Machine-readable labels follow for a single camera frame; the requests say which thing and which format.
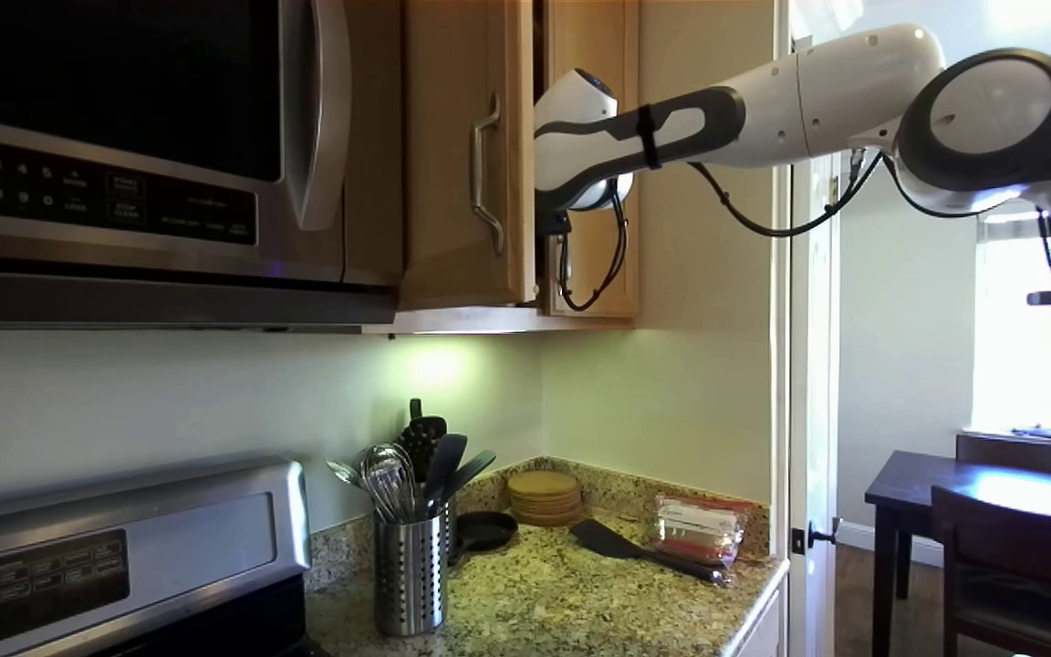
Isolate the stainless steel microwave oven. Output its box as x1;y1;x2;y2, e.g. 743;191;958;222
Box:
0;0;405;337

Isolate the white base cabinet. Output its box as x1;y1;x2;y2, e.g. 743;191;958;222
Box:
717;561;795;657

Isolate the wooden wall cabinet frame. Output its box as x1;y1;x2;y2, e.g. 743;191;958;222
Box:
356;0;783;343

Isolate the black kitchen utensil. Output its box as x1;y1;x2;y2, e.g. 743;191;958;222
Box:
445;449;500;506

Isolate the dark wooden chair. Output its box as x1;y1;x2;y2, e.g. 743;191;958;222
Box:
952;427;1051;481
927;481;1051;657

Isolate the steel whisk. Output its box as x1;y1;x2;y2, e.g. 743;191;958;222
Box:
323;442;424;525

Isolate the black nylon turner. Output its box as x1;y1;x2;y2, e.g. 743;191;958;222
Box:
424;431;469;516

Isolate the wooden cabinet door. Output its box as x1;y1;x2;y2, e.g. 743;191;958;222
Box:
396;0;542;312
542;0;647;329

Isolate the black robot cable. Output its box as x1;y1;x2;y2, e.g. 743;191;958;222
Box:
550;143;918;319

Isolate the clear plastic bag red print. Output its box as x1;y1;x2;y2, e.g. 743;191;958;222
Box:
651;489;756;573

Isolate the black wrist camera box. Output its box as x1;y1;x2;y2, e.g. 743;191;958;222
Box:
535;192;574;308

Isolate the perforated steel utensil holder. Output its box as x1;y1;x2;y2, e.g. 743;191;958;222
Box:
434;495;458;567
373;506;447;643

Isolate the small black round dish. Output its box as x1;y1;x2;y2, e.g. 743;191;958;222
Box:
447;506;520;567

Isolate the black spatula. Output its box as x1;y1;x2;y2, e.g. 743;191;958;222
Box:
565;517;725;587

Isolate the dark wooden dining table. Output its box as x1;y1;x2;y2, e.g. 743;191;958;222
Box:
861;447;1051;657

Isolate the white door frame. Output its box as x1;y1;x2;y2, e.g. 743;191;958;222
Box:
767;0;848;657

